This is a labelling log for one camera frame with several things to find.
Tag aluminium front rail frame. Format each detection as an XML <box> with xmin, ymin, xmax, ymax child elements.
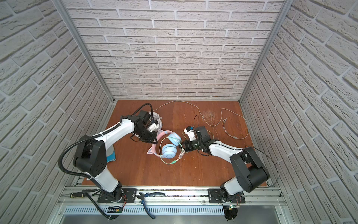
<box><xmin>58</xmin><ymin>186</ymin><xmax>288</xmax><ymax>217</ymax></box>

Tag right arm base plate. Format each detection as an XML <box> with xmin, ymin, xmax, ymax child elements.
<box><xmin>208</xmin><ymin>188</ymin><xmax>246</xmax><ymax>204</ymax></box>

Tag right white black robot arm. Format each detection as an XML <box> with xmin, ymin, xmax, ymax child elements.
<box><xmin>183</xmin><ymin>126</ymin><xmax>270</xmax><ymax>196</ymax></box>

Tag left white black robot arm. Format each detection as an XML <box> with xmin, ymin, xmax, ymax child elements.
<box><xmin>73</xmin><ymin>110</ymin><xmax>162</xmax><ymax>202</ymax></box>

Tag pink blue cat-ear headphones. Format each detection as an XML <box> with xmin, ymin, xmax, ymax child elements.
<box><xmin>147</xmin><ymin>129</ymin><xmax>184</xmax><ymax>162</ymax></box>

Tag blue handled pliers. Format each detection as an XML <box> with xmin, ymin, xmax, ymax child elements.
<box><xmin>136</xmin><ymin>191</ymin><xmax>166</xmax><ymax>220</ymax></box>

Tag white headphone cable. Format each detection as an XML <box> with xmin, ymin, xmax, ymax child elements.
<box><xmin>152</xmin><ymin>100</ymin><xmax>249</xmax><ymax>141</ymax></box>

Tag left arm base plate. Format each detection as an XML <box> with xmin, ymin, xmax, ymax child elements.
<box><xmin>98</xmin><ymin>188</ymin><xmax>137</xmax><ymax>203</ymax></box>

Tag green headphone cable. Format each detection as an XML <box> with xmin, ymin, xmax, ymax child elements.
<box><xmin>158</xmin><ymin>137</ymin><xmax>186</xmax><ymax>165</ymax></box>

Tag white headphones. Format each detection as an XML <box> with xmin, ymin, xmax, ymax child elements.
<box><xmin>153</xmin><ymin>112</ymin><xmax>163</xmax><ymax>129</ymax></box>

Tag black corrugated cable conduit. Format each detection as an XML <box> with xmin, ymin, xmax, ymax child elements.
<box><xmin>58</xmin><ymin>103</ymin><xmax>154</xmax><ymax>220</ymax></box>

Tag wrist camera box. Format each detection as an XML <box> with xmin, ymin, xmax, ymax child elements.
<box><xmin>184</xmin><ymin>126</ymin><xmax>196</xmax><ymax>141</ymax></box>
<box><xmin>147</xmin><ymin>122</ymin><xmax>160</xmax><ymax>132</ymax></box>

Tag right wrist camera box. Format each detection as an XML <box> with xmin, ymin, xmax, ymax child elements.
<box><xmin>184</xmin><ymin>126</ymin><xmax>196</xmax><ymax>141</ymax></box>

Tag black yellow screwdriver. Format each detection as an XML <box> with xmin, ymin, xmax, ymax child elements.
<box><xmin>70</xmin><ymin>191</ymin><xmax>87</xmax><ymax>198</ymax></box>

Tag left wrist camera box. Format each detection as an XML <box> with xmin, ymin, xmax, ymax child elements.
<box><xmin>147</xmin><ymin>122</ymin><xmax>160</xmax><ymax>132</ymax></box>

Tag blue white cloth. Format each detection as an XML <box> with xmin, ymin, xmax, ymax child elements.
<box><xmin>106</xmin><ymin>145</ymin><xmax>116</xmax><ymax>162</ymax></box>

